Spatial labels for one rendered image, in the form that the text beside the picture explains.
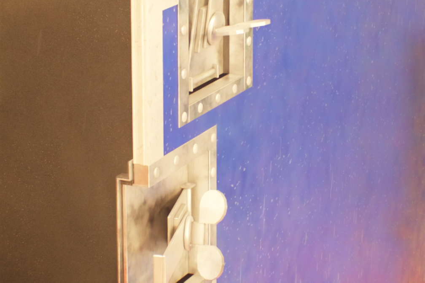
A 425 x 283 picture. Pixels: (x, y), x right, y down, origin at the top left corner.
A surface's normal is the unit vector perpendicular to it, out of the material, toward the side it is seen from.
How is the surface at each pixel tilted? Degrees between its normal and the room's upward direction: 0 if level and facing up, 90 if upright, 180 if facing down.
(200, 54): 98
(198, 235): 75
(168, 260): 90
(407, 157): 90
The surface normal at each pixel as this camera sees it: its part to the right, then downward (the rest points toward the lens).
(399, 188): 0.91, 0.11
